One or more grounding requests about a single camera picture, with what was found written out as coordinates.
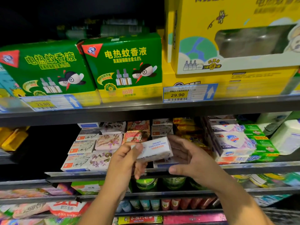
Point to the person's left hand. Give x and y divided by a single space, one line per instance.
119 168

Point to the person's right hand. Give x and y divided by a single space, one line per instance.
201 164

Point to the stack of floral soap boxes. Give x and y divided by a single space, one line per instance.
108 142

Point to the stack of pink soap boxes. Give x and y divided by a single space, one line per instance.
136 136

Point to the stack of white purple soap boxes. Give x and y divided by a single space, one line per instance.
232 140

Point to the white blue print soap box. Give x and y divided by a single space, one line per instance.
89 125
75 161
157 148
88 136
82 146

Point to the stack of yellow soap boxes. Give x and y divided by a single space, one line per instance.
185 124

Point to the stack of green soap boxes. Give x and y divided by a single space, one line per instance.
262 147

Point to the white hand sanitizer bottle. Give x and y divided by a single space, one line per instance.
287 136
272 117

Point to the stack of yellow soap cartons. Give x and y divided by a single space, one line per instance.
14 140

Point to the green white carton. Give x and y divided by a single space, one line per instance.
100 186
84 187

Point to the row of red tubes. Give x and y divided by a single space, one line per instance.
185 203

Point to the row of blue white tubes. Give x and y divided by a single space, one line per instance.
145 203

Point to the yellow red flat pack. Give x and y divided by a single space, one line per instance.
138 219

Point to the pink flat pack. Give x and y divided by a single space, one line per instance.
192 218

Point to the red white packet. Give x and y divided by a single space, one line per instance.
68 208

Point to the white blue price tag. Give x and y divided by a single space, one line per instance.
187 93
47 103

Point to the teal packets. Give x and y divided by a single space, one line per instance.
269 200

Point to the row of pink orange packets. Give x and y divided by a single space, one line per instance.
28 192

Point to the flat yellow box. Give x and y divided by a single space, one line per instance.
253 82

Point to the green box mosquito print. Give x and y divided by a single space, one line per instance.
122 68
47 63

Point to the pile of colourful packets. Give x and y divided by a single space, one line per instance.
23 211

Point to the row of dark green packs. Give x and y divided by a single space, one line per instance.
117 30

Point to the large yellow box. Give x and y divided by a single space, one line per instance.
197 25

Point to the teal box yellow cartoon print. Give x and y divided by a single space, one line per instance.
5 84

